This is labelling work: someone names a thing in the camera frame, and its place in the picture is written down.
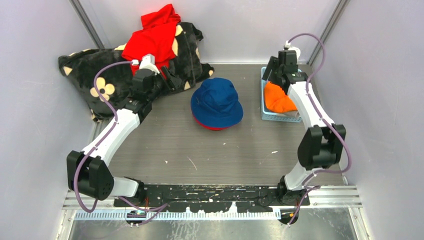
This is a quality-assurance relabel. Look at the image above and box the red cloth on blanket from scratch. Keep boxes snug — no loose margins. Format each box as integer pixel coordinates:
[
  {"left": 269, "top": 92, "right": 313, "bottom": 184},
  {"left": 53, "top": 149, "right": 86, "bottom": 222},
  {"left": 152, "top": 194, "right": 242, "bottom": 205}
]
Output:
[{"left": 121, "top": 3, "right": 183, "bottom": 69}]

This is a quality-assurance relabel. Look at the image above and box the light blue plastic basket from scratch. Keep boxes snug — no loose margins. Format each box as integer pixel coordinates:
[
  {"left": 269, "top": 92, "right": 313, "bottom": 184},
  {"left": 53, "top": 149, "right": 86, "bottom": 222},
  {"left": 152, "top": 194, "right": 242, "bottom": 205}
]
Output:
[{"left": 260, "top": 79, "right": 302, "bottom": 123}]

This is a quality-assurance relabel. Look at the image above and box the red bucket hat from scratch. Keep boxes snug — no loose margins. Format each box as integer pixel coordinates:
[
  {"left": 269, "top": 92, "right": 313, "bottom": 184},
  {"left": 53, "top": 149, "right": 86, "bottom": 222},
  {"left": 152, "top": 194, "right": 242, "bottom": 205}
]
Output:
[{"left": 192, "top": 112, "right": 233, "bottom": 131}]

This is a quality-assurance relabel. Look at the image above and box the orange hat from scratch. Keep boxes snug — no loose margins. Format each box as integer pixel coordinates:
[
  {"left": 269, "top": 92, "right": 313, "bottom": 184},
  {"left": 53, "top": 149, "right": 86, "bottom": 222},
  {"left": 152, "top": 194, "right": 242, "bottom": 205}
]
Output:
[{"left": 263, "top": 81, "right": 297, "bottom": 114}]

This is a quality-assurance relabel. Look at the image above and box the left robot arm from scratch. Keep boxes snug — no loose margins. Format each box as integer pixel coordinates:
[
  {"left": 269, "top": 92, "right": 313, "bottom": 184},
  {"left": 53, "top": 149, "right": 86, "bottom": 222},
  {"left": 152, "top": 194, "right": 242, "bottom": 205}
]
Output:
[{"left": 66, "top": 66, "right": 184, "bottom": 207}]

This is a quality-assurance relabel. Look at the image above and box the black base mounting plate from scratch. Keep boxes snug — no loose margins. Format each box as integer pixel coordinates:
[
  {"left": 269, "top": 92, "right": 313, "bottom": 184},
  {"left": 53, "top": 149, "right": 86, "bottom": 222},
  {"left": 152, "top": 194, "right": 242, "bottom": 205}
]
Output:
[{"left": 127, "top": 184, "right": 310, "bottom": 213}]

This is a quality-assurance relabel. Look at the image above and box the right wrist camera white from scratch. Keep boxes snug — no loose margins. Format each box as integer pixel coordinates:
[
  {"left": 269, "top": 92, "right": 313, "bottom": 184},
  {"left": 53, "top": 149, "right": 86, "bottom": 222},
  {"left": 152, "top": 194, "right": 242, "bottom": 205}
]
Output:
[{"left": 283, "top": 40, "right": 301, "bottom": 60}]

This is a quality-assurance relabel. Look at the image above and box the black floral plush blanket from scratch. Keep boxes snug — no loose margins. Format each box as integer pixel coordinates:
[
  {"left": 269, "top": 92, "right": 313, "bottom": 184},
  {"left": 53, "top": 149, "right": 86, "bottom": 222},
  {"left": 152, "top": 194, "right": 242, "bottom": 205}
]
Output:
[{"left": 57, "top": 22, "right": 215, "bottom": 122}]

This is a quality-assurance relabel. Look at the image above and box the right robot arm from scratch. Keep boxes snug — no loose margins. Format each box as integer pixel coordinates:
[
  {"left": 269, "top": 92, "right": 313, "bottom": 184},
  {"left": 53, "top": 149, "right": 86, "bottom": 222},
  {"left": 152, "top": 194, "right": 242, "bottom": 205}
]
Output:
[{"left": 262, "top": 48, "right": 346, "bottom": 206}]

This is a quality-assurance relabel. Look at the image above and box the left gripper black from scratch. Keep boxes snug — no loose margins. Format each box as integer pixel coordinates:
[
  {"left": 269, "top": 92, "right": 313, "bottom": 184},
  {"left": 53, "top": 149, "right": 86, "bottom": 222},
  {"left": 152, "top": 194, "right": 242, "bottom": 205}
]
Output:
[{"left": 147, "top": 66, "right": 181, "bottom": 102}]

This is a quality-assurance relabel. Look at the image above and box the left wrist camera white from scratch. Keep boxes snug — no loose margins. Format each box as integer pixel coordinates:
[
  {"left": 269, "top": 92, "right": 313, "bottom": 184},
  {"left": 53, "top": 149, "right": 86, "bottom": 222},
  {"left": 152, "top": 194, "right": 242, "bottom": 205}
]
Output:
[{"left": 138, "top": 53, "right": 160, "bottom": 75}]

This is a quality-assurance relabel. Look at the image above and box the aluminium rail frame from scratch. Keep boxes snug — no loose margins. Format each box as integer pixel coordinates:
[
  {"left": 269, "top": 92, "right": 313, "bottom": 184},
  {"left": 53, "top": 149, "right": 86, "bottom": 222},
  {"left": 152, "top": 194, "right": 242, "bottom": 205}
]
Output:
[{"left": 62, "top": 187, "right": 363, "bottom": 221}]

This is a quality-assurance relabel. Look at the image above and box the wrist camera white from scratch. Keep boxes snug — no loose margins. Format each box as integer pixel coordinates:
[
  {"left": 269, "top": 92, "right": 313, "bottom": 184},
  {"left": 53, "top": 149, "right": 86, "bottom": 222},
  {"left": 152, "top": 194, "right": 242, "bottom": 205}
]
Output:
[
  {"left": 283, "top": 40, "right": 301, "bottom": 60},
  {"left": 138, "top": 53, "right": 160, "bottom": 75}
]

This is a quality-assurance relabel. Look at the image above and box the blue bucket hat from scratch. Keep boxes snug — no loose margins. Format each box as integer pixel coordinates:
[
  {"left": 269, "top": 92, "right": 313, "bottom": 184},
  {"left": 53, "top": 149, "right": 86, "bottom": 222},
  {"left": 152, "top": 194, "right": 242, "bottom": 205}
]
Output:
[{"left": 190, "top": 77, "right": 244, "bottom": 129}]

